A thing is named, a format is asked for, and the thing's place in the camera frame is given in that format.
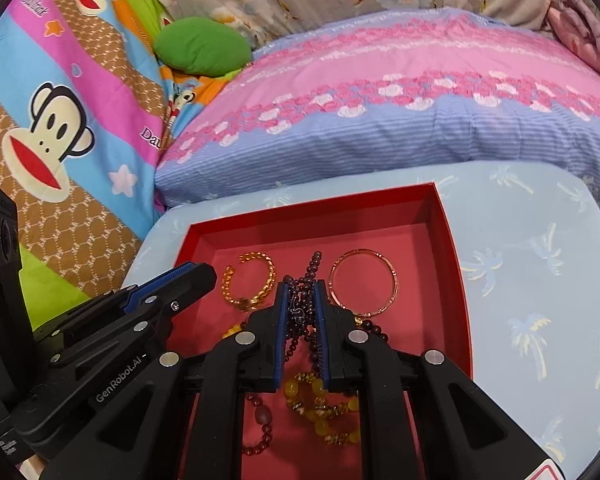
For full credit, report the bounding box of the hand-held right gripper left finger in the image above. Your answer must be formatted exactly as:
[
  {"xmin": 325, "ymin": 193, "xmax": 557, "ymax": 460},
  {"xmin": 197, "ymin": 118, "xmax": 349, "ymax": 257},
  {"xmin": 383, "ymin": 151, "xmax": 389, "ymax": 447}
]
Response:
[{"xmin": 40, "ymin": 280, "xmax": 288, "ymax": 480}]

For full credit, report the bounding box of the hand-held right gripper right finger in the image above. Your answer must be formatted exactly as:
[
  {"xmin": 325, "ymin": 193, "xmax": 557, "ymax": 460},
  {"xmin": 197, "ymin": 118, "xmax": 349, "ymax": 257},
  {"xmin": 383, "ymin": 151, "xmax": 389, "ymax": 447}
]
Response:
[{"xmin": 314, "ymin": 280, "xmax": 556, "ymax": 480}]

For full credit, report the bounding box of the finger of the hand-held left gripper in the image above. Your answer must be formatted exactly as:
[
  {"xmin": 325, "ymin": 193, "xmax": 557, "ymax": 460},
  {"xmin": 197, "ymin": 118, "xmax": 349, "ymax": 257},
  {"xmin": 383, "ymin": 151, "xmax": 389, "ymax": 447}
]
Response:
[
  {"xmin": 32, "ymin": 261, "xmax": 201, "ymax": 346},
  {"xmin": 50, "ymin": 264, "xmax": 218, "ymax": 376}
]

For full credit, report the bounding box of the dark purple bead chain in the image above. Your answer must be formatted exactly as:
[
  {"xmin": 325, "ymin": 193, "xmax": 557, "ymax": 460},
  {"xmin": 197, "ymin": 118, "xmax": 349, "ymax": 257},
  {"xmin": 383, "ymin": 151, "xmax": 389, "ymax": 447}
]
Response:
[{"xmin": 281, "ymin": 251, "xmax": 326, "ymax": 366}]

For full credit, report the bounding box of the gold leaf cuff bracelet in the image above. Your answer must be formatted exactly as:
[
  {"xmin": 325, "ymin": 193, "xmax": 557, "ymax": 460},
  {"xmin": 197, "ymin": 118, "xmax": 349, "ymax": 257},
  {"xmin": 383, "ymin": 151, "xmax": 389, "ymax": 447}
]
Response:
[{"xmin": 222, "ymin": 252, "xmax": 277, "ymax": 311}]

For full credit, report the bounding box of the black bead bracelet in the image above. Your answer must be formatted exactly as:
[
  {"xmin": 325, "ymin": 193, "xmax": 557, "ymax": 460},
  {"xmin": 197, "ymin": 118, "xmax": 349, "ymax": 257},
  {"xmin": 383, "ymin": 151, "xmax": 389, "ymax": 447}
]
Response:
[{"xmin": 354, "ymin": 316, "xmax": 388, "ymax": 341}]

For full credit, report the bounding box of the dark red bead bracelet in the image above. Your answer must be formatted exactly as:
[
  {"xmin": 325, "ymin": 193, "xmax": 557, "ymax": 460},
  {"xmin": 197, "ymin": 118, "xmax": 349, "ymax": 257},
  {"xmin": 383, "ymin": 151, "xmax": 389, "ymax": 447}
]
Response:
[{"xmin": 241, "ymin": 392, "xmax": 276, "ymax": 457}]

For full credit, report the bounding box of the thin gold bangle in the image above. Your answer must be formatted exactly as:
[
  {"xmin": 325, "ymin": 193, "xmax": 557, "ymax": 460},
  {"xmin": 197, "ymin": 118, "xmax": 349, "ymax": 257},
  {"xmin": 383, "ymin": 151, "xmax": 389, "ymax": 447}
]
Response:
[{"xmin": 328, "ymin": 249, "xmax": 400, "ymax": 317}]

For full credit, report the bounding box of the yellow-green glass bead bracelet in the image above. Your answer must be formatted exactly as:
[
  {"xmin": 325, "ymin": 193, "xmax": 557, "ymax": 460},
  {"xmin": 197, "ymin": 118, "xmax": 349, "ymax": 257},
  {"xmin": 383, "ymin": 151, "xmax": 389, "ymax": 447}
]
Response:
[{"xmin": 282, "ymin": 372, "xmax": 363, "ymax": 447}]

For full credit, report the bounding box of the red cardboard box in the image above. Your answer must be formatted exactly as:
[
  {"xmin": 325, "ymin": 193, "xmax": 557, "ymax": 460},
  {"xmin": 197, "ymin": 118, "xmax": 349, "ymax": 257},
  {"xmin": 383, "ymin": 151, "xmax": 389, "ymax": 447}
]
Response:
[{"xmin": 172, "ymin": 183, "xmax": 476, "ymax": 480}]

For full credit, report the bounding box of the pink and blue pillow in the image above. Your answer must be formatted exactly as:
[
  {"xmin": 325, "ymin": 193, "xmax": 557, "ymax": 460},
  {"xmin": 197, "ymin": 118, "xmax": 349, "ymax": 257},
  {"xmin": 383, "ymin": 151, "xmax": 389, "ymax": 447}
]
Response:
[{"xmin": 155, "ymin": 7, "xmax": 600, "ymax": 208}]

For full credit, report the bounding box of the green pillow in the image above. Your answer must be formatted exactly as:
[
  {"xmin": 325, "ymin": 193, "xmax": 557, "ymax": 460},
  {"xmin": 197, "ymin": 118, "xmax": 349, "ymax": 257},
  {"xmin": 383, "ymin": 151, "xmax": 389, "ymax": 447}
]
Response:
[{"xmin": 153, "ymin": 16, "xmax": 253, "ymax": 77}]

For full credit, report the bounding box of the cartoon monkey blanket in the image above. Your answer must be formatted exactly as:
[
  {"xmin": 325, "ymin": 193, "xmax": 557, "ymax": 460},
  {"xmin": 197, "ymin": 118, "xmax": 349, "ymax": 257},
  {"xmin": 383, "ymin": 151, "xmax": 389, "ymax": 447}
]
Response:
[{"xmin": 0, "ymin": 0, "xmax": 241, "ymax": 341}]

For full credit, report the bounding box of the pink floral cloth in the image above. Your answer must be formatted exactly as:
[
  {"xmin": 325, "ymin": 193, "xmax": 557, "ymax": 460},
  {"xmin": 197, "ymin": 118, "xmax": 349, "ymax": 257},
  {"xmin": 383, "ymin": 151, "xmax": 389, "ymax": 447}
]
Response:
[{"xmin": 545, "ymin": 0, "xmax": 600, "ymax": 86}]

